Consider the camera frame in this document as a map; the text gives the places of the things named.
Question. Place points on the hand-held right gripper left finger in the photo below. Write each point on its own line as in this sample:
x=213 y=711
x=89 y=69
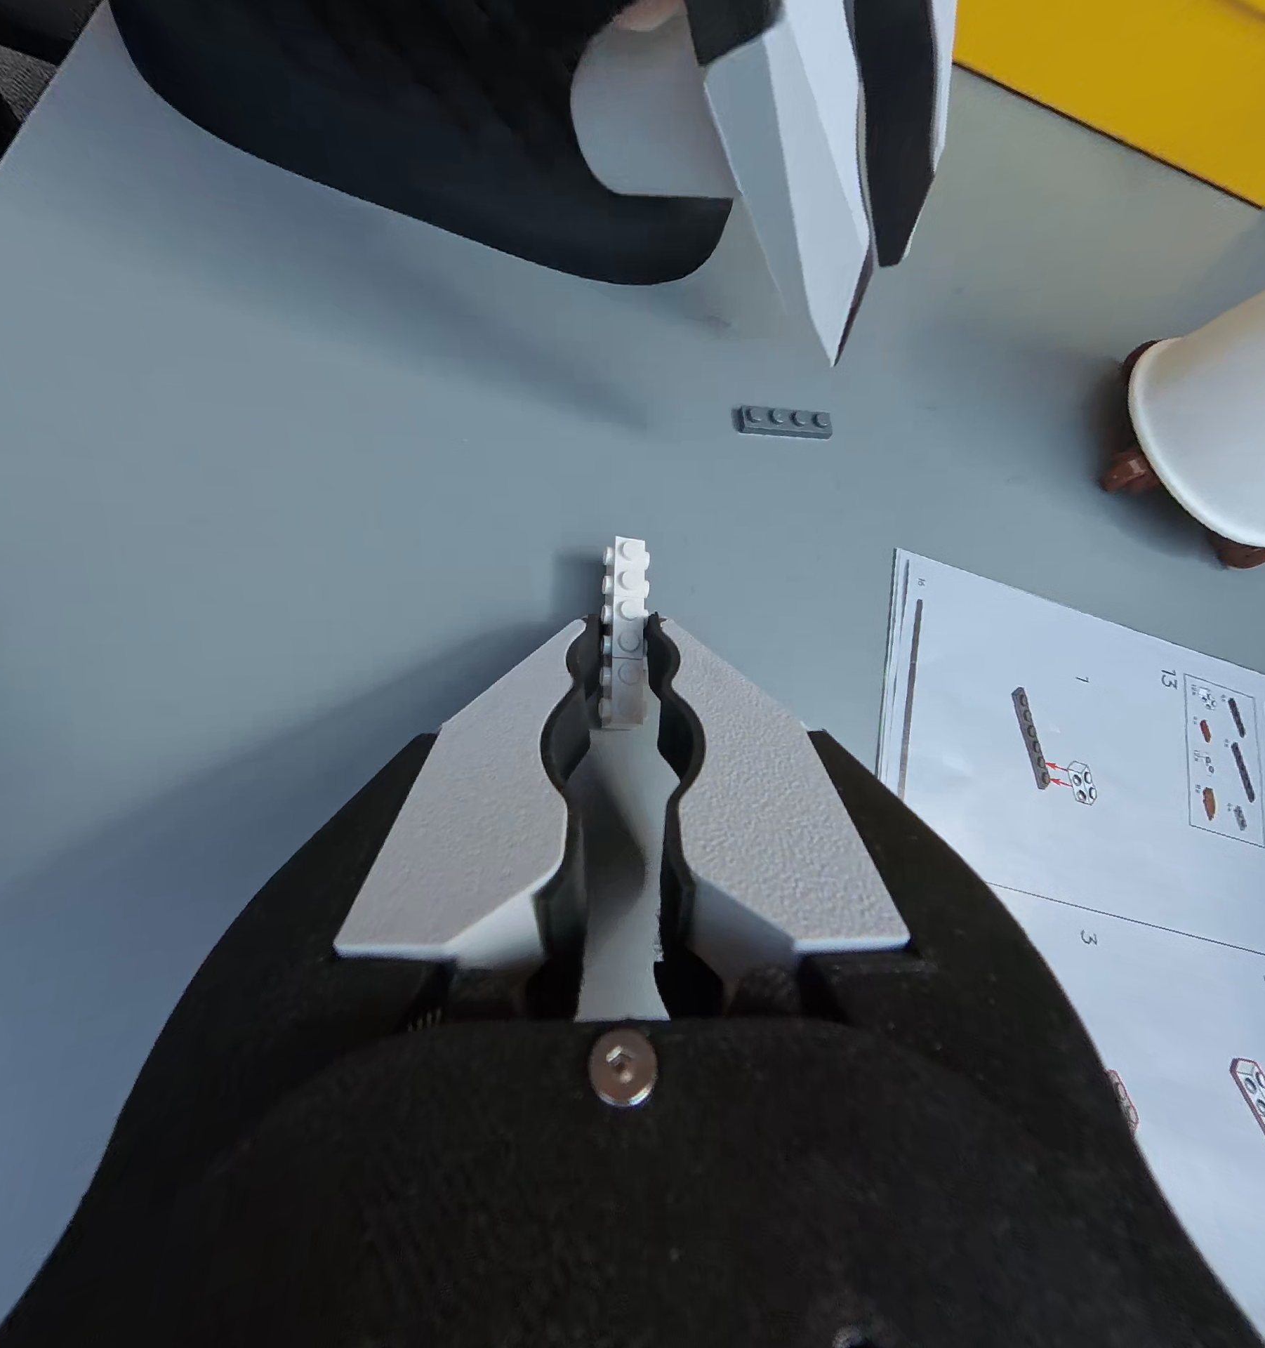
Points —
x=464 y=832

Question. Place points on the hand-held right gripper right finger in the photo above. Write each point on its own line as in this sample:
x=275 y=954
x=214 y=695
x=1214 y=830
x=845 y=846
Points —
x=791 y=832

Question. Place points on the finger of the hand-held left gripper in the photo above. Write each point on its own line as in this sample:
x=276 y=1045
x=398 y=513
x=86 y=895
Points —
x=791 y=158
x=902 y=127

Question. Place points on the small grey lego plate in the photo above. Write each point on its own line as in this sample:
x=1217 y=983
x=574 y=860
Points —
x=786 y=422

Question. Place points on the white and grey lego assembly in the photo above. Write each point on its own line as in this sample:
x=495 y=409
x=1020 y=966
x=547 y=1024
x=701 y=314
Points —
x=628 y=611

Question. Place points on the lego instruction booklet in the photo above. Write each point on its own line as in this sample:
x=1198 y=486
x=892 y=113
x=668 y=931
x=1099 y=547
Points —
x=1117 y=843

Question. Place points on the brown lego piece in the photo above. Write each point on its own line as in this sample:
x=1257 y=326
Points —
x=1246 y=554
x=1128 y=474

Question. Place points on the person's left hand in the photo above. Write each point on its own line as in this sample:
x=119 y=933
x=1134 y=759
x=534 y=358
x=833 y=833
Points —
x=649 y=10

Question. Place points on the yellow plastic bin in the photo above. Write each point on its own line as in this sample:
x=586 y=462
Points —
x=1138 y=85

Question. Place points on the black quilted wrist rest pad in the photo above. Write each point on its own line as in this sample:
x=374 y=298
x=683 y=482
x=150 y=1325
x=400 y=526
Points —
x=380 y=137

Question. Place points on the white paper cup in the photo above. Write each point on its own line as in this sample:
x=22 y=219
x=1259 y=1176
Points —
x=1222 y=422

